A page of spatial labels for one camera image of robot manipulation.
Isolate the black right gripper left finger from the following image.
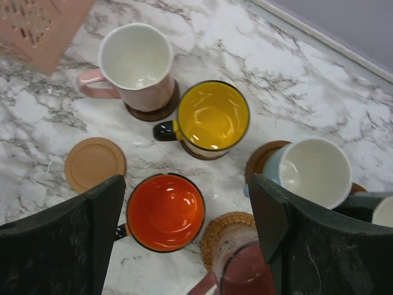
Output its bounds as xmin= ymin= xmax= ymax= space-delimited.
xmin=1 ymin=175 xmax=125 ymax=294

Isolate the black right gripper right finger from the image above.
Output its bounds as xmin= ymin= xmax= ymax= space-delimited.
xmin=248 ymin=175 xmax=392 ymax=294

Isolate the pink maroon mug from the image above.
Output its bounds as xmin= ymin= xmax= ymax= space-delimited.
xmin=188 ymin=226 xmax=276 ymax=295

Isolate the white cup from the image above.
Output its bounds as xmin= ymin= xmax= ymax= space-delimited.
xmin=333 ymin=192 xmax=393 ymax=229

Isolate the white blue mug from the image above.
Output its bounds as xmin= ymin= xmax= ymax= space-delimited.
xmin=243 ymin=137 xmax=353 ymax=210

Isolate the light beech wooden coaster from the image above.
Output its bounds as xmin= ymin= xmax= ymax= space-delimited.
xmin=64 ymin=137 xmax=126 ymax=193

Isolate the woven rattan coaster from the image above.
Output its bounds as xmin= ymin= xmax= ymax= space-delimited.
xmin=200 ymin=211 xmax=256 ymax=272

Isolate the brown ringed wooden saucer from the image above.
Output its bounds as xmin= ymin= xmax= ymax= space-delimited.
xmin=244 ymin=140 xmax=368 ymax=196

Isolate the orange metallic cup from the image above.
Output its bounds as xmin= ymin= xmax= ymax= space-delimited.
xmin=115 ymin=173 xmax=206 ymax=253

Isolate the dark brown wooden coaster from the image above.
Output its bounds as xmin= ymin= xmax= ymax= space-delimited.
xmin=180 ymin=141 xmax=230 ymax=160

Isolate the dark walnut coaster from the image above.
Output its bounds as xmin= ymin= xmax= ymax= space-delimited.
xmin=124 ymin=81 xmax=180 ymax=122

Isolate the yellow black mug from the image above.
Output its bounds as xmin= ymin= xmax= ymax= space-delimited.
xmin=153 ymin=80 xmax=251 ymax=152

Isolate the white pink mug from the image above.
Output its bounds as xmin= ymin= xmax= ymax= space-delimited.
xmin=77 ymin=23 xmax=175 ymax=112

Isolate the peach plastic file organizer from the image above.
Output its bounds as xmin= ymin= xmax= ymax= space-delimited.
xmin=1 ymin=0 xmax=95 ymax=77

